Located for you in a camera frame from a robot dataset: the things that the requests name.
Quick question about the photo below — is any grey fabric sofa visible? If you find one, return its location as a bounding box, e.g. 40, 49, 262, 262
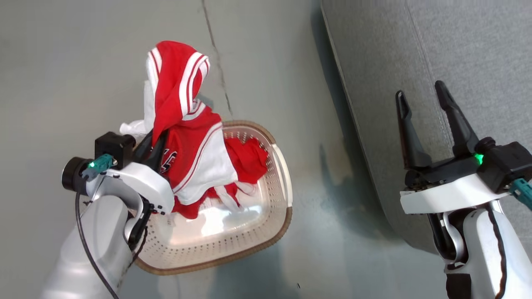
321, 0, 532, 266

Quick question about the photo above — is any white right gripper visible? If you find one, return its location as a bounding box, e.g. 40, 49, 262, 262
395, 80, 512, 215

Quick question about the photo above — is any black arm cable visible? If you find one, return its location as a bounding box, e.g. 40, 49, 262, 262
75, 191, 120, 299
485, 207, 508, 299

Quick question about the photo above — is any red and white sports jersey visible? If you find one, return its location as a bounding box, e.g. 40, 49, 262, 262
120, 40, 270, 220

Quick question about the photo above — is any white perforated laundry basket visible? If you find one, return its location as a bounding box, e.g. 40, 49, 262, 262
133, 120, 293, 275

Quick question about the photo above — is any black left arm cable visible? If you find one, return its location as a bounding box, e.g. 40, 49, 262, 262
75, 191, 120, 299

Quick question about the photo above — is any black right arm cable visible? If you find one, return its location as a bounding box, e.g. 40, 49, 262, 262
485, 207, 508, 299

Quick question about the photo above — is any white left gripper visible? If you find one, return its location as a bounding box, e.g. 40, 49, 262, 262
85, 130, 175, 215

